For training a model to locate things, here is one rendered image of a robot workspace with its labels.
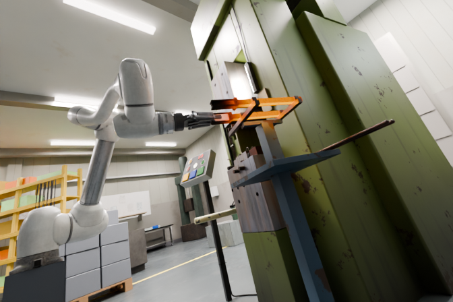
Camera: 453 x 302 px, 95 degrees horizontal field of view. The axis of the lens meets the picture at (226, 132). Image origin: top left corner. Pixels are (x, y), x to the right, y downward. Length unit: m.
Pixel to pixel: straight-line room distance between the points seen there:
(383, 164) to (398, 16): 4.17
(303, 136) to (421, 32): 4.18
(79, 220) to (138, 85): 0.91
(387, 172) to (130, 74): 1.45
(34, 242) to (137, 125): 0.82
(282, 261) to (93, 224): 1.07
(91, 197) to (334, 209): 1.32
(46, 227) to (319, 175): 1.40
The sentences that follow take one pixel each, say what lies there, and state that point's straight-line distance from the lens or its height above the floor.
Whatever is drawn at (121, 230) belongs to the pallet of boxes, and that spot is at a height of 0.74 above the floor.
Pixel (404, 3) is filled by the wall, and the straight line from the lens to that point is 5.53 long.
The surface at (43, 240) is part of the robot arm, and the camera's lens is 1.41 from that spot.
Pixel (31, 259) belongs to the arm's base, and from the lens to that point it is 1.42.
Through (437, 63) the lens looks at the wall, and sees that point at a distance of 5.02.
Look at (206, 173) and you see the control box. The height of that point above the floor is 0.96.
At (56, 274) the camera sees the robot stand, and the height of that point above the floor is 0.55.
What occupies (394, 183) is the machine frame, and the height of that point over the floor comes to 0.55.
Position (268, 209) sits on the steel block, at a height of 0.59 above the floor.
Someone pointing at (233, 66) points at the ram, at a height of 1.72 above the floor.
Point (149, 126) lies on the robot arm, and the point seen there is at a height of 0.98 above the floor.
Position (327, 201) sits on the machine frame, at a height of 0.55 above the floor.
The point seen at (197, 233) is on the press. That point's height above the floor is 0.19.
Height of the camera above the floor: 0.63
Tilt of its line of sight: 20 degrees up
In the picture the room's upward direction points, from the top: 14 degrees counter-clockwise
